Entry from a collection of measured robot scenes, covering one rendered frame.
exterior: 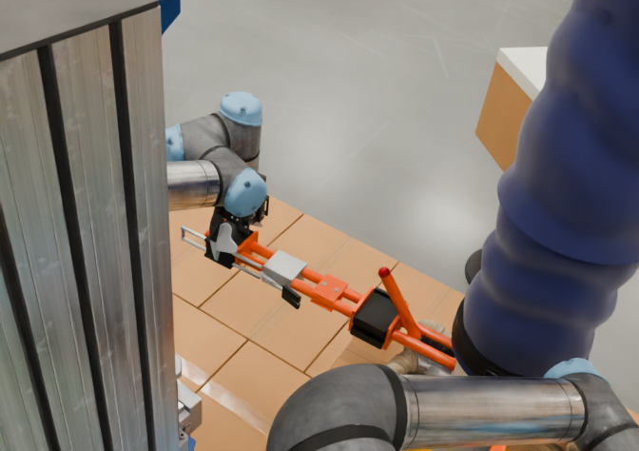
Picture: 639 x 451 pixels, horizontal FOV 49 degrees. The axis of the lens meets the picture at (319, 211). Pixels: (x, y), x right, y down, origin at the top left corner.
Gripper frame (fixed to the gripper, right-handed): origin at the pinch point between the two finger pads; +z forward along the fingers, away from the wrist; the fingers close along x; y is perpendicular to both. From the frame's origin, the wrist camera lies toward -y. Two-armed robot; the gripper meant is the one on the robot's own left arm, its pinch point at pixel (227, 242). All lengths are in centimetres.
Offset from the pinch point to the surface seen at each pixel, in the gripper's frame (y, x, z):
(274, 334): -4, 33, 66
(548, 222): 58, -10, -43
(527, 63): 22, 164, 19
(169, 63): -198, 219, 122
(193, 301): -33, 30, 66
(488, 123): 15, 163, 49
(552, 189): 57, -9, -48
